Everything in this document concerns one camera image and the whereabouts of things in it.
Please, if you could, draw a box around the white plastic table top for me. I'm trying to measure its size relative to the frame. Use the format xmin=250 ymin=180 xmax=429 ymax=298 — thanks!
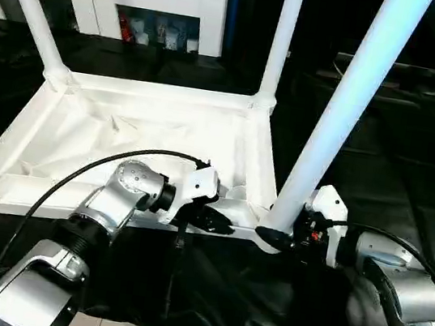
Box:
xmin=0 ymin=55 xmax=305 ymax=268

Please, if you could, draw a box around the black plastic table mat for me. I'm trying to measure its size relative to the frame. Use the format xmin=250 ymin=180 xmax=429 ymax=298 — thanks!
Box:
xmin=0 ymin=11 xmax=435 ymax=326

